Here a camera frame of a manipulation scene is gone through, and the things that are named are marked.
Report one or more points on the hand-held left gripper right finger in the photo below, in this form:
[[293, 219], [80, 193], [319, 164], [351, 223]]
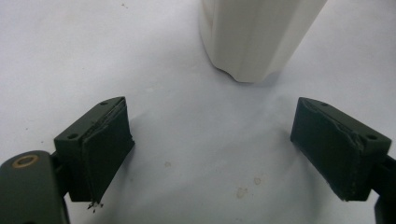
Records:
[[333, 149]]

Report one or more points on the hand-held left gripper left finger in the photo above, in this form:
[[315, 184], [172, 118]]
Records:
[[102, 149]]

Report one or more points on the cream pump bottle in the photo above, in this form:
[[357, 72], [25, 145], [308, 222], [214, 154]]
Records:
[[252, 37]]

